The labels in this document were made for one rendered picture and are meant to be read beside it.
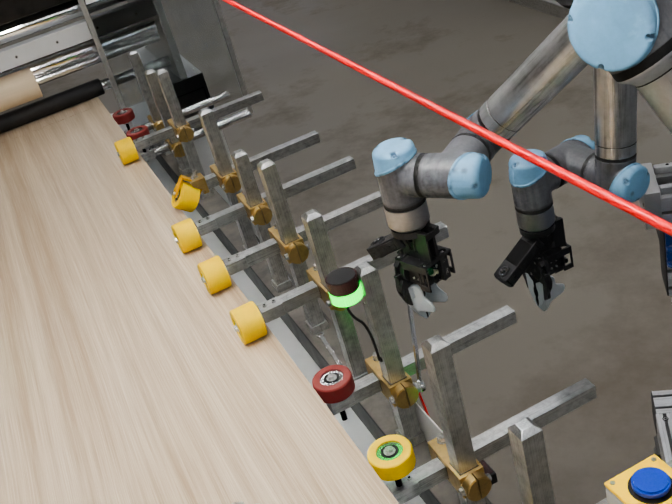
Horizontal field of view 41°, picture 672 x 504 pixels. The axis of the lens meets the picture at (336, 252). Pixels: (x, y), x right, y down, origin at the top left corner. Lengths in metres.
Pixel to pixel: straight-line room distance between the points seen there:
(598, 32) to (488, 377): 1.99
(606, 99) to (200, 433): 0.97
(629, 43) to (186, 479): 1.05
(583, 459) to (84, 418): 1.48
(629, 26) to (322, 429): 0.89
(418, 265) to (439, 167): 0.20
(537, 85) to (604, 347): 1.78
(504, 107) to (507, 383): 1.66
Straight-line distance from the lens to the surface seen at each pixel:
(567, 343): 3.17
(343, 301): 1.61
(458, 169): 1.45
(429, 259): 1.57
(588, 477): 2.72
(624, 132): 1.71
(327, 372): 1.79
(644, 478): 1.04
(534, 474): 1.31
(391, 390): 1.76
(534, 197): 1.78
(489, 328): 1.88
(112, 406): 1.94
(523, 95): 1.49
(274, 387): 1.80
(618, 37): 1.23
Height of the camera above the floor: 1.99
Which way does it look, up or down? 30 degrees down
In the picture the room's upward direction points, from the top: 16 degrees counter-clockwise
